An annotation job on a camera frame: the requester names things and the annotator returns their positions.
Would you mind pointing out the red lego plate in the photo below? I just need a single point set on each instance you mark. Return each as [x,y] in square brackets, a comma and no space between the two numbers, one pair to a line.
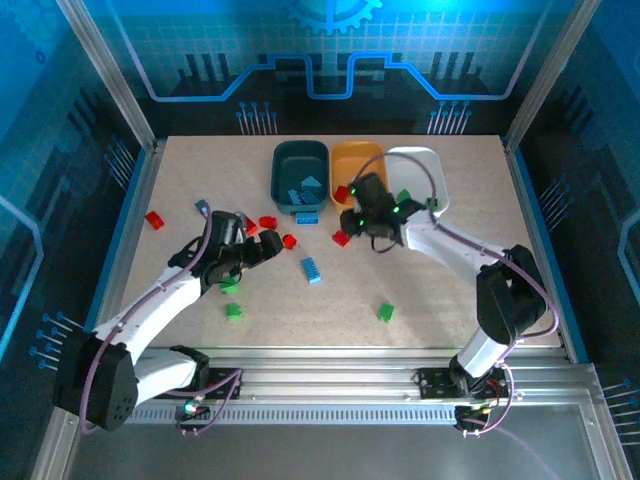
[251,226]

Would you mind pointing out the red curved lego brick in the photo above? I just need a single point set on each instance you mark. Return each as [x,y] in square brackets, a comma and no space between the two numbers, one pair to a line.
[268,223]

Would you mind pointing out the green lego brick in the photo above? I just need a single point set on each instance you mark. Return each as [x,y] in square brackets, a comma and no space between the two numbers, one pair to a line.
[432,202]
[403,194]
[385,312]
[234,312]
[230,286]

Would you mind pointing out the red two-by-two lego brick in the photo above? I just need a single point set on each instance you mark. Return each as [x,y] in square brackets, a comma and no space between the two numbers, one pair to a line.
[341,238]

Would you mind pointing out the red square lego brick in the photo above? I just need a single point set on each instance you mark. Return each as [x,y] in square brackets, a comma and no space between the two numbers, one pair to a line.
[289,241]

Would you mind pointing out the small blue lego brick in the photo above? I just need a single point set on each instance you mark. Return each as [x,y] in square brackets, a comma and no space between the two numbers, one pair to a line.
[293,196]

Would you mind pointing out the long blue lego brick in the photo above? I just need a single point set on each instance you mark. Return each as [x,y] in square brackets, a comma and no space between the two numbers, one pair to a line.
[307,198]

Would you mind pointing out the light blue sloped lego brick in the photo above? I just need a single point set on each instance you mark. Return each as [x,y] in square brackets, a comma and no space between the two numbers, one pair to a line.
[311,182]

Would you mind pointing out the blue studded lego brick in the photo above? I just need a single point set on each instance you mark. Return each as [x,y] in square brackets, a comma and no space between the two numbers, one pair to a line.
[311,270]

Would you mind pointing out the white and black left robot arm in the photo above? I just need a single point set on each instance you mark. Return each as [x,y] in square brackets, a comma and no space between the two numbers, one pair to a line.
[155,305]

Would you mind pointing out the small blue lego cube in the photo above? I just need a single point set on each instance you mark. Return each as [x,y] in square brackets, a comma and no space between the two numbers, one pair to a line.
[202,206]

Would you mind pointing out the white plastic container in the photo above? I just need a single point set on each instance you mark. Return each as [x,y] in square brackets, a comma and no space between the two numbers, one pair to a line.
[410,180]

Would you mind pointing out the yellow-orange plastic container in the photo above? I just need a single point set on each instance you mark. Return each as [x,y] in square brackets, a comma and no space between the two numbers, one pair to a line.
[355,160]

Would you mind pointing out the teal plastic container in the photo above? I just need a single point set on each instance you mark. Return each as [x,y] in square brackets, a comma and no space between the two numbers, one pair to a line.
[300,160]

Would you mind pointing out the grey metal panel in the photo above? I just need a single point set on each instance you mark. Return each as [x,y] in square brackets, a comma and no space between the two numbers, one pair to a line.
[325,455]

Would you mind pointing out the aluminum side rail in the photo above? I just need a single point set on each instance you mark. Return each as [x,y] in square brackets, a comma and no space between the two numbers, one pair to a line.
[546,250]
[120,250]

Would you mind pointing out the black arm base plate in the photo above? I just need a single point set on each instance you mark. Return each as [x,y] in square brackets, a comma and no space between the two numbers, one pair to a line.
[435,382]
[225,375]

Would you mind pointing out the aluminum base rail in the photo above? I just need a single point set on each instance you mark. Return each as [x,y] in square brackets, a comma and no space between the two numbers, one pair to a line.
[325,375]

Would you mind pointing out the aluminum frame post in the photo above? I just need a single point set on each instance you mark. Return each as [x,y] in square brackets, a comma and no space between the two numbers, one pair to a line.
[113,75]
[539,75]

